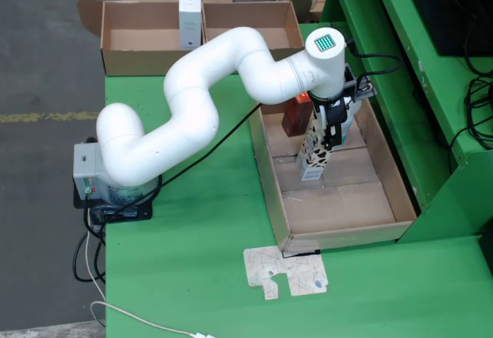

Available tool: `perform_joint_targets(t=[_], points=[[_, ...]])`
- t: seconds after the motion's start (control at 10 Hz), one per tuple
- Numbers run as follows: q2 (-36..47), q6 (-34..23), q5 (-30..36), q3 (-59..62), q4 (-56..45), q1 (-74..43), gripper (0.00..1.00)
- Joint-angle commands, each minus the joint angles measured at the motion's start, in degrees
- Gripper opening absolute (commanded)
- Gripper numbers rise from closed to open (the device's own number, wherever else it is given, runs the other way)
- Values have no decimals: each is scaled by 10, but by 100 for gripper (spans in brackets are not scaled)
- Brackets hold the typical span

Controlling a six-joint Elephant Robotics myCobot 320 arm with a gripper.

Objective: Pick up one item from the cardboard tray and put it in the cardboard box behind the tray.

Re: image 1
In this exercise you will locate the white bottle translucent cap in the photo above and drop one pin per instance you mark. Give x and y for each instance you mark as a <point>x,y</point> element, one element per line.
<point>352,116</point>

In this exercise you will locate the green metal shelf rack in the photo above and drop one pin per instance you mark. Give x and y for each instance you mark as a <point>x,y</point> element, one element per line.
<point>423,103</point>

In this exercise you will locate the cow print hand cream box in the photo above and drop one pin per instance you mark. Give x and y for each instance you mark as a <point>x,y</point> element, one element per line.
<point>310,157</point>

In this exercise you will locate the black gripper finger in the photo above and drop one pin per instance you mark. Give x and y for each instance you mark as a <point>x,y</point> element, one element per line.
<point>319,116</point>
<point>334,134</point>

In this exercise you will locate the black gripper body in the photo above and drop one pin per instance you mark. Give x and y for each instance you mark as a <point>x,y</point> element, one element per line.
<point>327,103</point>

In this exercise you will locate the dark red carton box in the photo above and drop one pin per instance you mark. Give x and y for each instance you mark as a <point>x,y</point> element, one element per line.
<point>294,118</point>

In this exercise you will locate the shallow cardboard tray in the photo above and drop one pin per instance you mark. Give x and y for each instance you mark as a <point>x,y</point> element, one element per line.
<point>331,207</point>

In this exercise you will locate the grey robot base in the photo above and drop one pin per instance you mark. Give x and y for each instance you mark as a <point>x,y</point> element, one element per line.
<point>90,168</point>

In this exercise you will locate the tall white product box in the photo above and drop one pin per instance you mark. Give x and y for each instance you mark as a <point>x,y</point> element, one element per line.
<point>190,22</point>

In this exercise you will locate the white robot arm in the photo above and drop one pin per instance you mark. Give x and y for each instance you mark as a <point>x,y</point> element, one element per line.
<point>192,103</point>

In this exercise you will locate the black monitor with stand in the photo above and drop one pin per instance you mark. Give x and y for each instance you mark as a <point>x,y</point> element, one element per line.
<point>447,7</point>

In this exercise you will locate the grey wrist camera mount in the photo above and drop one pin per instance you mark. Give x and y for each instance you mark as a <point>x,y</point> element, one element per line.
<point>362,89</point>

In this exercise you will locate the divided cardboard box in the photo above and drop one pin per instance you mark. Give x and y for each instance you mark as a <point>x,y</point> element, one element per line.
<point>135,61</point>

